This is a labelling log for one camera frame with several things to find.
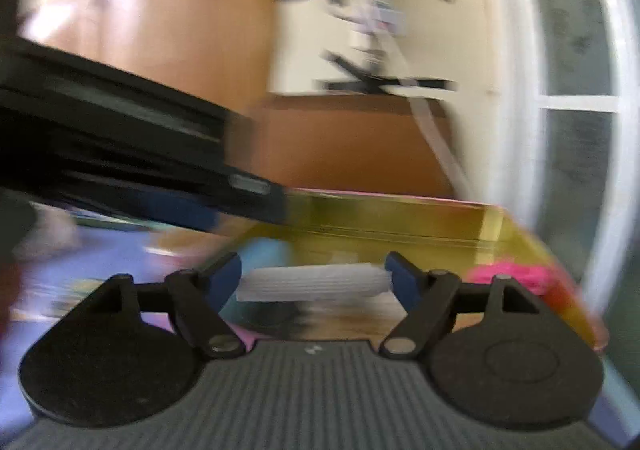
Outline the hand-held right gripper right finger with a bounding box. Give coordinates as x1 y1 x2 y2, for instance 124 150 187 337
380 251 557 360

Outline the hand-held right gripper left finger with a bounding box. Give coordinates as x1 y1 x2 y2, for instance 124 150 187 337
75 252 249 360

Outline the pink biscuit tin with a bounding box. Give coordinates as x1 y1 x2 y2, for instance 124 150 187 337
215 188 610 358

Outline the white ribbed cloth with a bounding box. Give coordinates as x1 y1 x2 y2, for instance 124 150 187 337
236 263 394 303

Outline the pink fluffy towel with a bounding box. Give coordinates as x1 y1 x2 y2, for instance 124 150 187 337
466 257 568 303

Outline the blue printed tablecloth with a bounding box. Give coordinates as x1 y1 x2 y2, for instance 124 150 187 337
0 212 241 436

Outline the wooden board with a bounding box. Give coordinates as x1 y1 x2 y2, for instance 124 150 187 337
27 0 277 123

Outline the white cable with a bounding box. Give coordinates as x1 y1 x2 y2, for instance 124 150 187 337
385 37 478 198

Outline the white window frame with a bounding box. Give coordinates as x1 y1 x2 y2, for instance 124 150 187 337
475 0 633 303

